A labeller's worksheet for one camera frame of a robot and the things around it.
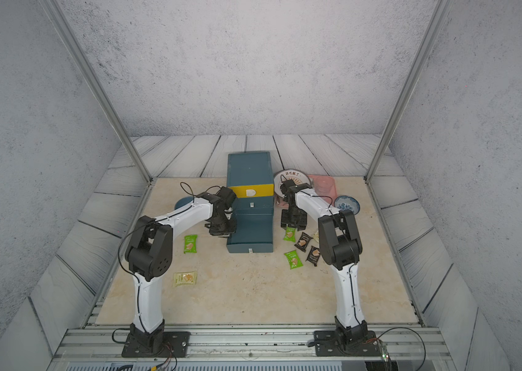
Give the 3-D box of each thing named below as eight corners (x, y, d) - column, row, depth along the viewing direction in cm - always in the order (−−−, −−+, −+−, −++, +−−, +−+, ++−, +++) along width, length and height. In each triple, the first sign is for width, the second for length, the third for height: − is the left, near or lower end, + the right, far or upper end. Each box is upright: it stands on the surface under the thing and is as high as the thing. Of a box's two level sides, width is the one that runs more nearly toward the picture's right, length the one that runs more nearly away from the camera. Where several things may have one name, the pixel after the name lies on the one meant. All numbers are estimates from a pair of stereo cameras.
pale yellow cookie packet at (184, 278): (174, 287, 88) (172, 285, 86) (175, 275, 91) (173, 273, 89) (197, 283, 88) (195, 281, 87) (197, 272, 91) (196, 270, 90)
